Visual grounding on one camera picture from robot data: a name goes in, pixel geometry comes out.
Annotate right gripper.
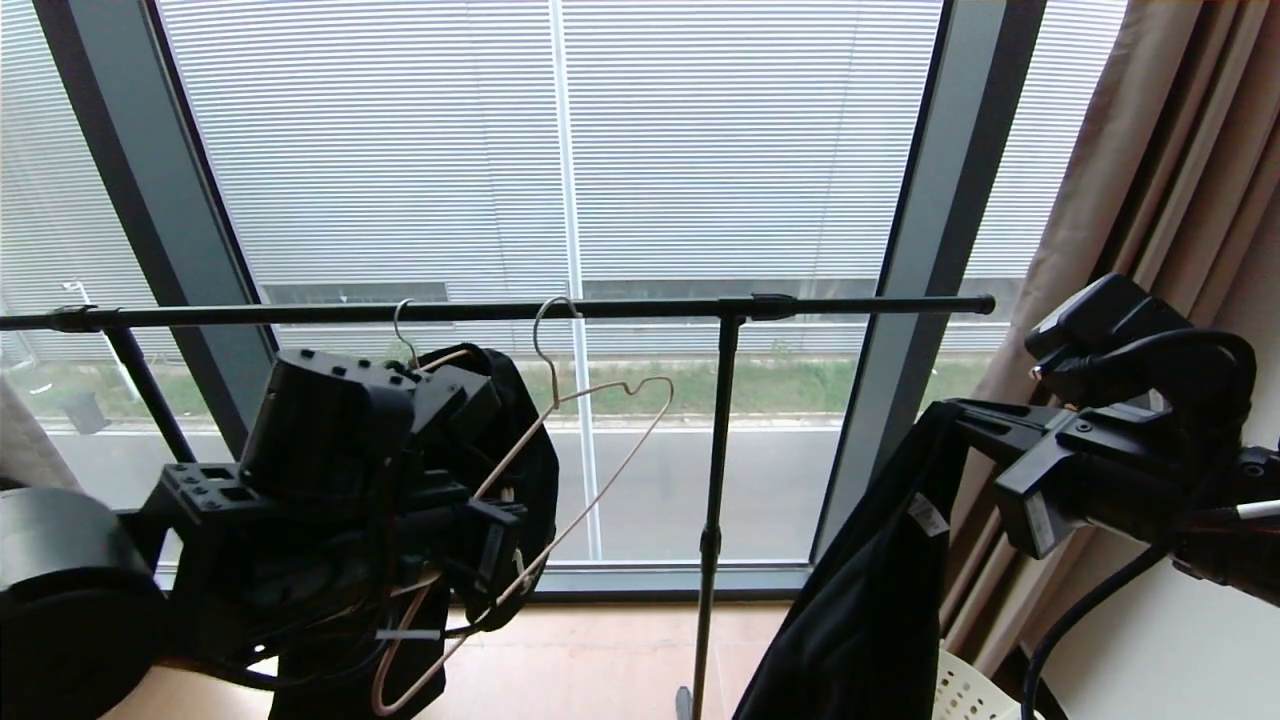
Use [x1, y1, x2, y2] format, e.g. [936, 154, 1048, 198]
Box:
[945, 398, 1216, 561]

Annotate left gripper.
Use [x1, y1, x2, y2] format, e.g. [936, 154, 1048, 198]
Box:
[395, 470, 483, 601]

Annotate black garment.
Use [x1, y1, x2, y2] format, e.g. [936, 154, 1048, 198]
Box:
[733, 400, 976, 720]
[270, 343, 561, 720]

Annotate pink clothes hanger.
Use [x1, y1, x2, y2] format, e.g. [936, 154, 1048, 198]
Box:
[370, 296, 676, 718]
[392, 298, 476, 373]

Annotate black clothes rack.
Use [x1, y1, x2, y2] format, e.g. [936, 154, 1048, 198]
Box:
[0, 293, 997, 720]

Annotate white laundry basket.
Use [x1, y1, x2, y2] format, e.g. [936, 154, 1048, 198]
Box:
[932, 648, 1046, 720]

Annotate window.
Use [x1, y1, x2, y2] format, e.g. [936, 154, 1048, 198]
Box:
[0, 0, 1131, 601]

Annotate brown curtain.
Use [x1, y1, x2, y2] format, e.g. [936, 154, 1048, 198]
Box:
[0, 380, 81, 491]
[920, 0, 1280, 681]

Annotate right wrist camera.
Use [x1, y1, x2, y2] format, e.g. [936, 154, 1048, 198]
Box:
[1025, 273, 1196, 381]

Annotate black cable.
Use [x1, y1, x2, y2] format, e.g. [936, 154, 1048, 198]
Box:
[1020, 328, 1259, 720]

